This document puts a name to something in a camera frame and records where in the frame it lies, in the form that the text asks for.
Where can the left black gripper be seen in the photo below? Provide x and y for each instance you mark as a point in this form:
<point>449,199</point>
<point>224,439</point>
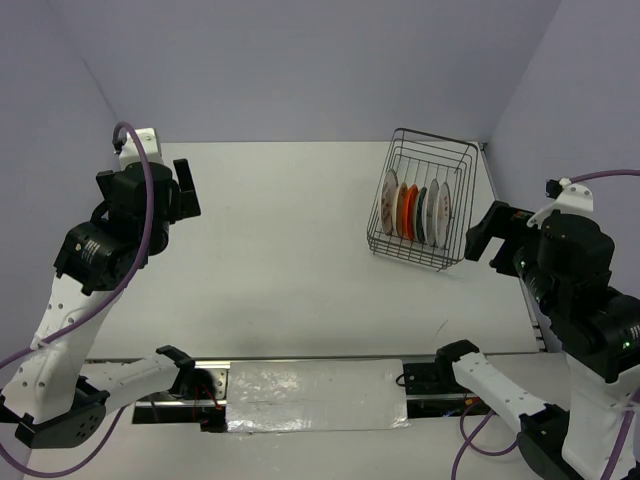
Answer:
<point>185,202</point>

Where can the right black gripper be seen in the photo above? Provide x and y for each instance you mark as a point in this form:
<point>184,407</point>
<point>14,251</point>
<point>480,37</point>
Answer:
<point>503,219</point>

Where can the white plate orange sunburst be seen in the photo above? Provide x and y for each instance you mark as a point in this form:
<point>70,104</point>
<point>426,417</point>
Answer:
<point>443,215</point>

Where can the dark blue plate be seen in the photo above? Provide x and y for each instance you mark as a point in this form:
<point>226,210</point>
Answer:
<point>419,215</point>

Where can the cream plate orange rim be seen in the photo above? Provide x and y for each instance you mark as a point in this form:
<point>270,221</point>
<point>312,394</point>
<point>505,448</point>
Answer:
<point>398,209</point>

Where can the cream plate brown pattern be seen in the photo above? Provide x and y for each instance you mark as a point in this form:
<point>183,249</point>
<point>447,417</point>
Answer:
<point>386,204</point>

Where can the white plate red characters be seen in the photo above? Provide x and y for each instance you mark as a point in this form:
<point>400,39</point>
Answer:
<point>428,216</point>

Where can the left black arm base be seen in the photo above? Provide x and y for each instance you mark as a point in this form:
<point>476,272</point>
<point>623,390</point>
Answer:
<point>201,404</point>

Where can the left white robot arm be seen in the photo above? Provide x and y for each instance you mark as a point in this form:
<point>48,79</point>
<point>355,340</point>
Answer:
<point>55,403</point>

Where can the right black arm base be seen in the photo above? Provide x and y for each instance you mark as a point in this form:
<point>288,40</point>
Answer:
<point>430,395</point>

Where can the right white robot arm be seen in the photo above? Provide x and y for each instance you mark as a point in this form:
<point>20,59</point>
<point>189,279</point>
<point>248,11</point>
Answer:
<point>564,261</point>

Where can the silver foil sheet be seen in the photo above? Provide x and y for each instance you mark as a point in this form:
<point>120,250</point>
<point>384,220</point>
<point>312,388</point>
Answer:
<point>315,396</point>

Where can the grey wire dish rack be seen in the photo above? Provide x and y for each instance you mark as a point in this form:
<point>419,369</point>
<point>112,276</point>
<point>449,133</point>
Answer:
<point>419,157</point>

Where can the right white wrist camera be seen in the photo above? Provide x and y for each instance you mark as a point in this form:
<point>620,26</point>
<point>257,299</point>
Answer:
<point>565,197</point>

